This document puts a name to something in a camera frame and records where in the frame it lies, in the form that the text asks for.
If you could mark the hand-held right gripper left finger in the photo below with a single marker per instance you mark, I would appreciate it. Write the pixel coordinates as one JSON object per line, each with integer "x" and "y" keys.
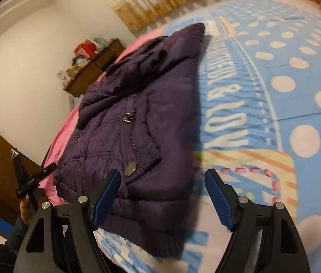
{"x": 106, "y": 199}

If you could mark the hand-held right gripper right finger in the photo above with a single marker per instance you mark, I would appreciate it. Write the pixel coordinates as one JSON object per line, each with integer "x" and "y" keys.
{"x": 218, "y": 199}

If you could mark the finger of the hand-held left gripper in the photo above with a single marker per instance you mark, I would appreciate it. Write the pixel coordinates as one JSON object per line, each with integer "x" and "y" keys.
{"x": 48, "y": 170}

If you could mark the purple quilted jacket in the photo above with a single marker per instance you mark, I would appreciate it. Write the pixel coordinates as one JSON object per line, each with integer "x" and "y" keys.
{"x": 149, "y": 105}

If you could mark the person's left forearm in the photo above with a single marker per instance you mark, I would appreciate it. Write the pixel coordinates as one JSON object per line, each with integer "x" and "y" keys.
{"x": 18, "y": 233}

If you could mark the person's left hand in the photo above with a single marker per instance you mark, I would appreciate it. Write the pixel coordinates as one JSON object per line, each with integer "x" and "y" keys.
{"x": 25, "y": 210}

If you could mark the white picture box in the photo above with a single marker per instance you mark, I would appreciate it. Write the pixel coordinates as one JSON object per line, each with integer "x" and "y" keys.
{"x": 63, "y": 75}

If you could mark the brown wooden desk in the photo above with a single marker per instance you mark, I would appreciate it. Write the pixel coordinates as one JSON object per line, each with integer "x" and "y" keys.
{"x": 92, "y": 71}

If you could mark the bed with blue pink cover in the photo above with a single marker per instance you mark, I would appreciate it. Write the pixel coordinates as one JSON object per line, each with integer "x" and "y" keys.
{"x": 262, "y": 91}

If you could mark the red gift bag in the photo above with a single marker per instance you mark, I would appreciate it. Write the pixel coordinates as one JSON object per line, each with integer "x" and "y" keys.
{"x": 83, "y": 49}

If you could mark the beige patterned window curtain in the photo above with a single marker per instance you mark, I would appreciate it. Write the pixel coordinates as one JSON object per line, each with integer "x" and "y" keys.
{"x": 149, "y": 8}

